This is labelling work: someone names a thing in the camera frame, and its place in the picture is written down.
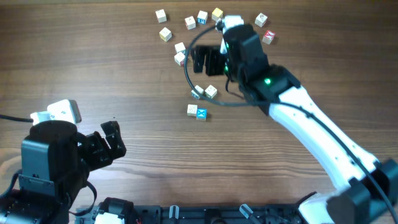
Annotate wooden block teal side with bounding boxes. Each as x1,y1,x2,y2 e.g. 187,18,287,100
174,42,186,54

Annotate wooden block blue Y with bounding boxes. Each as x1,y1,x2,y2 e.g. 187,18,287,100
191,85,204,100

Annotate wooden block green picture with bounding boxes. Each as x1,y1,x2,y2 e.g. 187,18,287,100
205,85,218,99

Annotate plain wooden block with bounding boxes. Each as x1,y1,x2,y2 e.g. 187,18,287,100
187,105,198,117

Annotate blue X wooden block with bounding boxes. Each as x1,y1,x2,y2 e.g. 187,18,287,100
197,108,207,121

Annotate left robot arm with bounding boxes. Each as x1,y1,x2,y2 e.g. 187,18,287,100
1,121,126,223

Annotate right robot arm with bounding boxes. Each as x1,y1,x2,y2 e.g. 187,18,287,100
215,21,397,223

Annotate wooden block red side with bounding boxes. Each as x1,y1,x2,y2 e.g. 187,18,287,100
174,52,185,67

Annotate wooden block red letter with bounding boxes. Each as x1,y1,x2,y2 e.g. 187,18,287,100
185,16,196,30

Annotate red top wooden block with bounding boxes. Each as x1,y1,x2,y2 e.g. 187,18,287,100
262,30,275,45

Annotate wooden block blue side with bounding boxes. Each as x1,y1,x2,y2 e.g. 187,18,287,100
197,11,208,25

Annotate wooden block yellow side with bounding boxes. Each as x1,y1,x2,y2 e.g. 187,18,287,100
159,27,172,42

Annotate wooden block far right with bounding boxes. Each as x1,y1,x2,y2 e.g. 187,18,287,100
254,13,268,27

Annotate yellow top wooden block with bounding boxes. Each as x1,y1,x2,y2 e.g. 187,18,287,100
211,7,223,21

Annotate wooden block top left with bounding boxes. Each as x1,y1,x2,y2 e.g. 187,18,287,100
155,9,167,23

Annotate left camera cable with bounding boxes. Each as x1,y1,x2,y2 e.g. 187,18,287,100
0,114,34,123

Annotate camera cable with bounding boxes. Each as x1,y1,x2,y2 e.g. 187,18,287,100
183,24,398,223
0,114,34,123

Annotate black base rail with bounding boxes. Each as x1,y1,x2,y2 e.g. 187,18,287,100
75,197,306,224

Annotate right camera cable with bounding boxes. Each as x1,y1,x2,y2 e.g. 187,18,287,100
183,24,398,223

